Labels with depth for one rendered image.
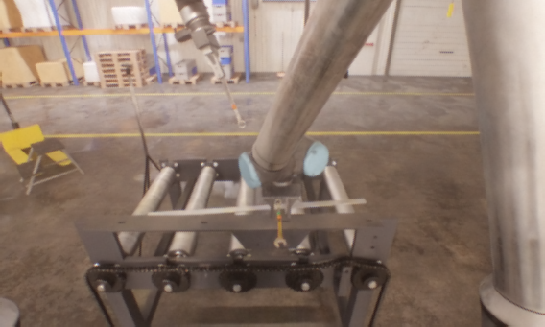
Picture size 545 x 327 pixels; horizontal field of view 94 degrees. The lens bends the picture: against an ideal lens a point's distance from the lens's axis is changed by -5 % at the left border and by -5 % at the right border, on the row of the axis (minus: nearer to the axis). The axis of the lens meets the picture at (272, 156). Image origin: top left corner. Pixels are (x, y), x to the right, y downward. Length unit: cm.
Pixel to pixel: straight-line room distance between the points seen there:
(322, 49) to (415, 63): 1088
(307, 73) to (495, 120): 24
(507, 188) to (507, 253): 9
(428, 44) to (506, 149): 1095
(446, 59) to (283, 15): 602
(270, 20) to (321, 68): 947
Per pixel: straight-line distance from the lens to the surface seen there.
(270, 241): 121
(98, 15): 1130
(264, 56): 994
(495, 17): 40
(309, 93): 43
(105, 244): 138
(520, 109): 39
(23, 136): 576
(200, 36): 94
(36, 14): 1065
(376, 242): 129
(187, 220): 115
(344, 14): 36
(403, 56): 1098
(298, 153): 68
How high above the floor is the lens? 189
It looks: 28 degrees down
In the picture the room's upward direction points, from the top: straight up
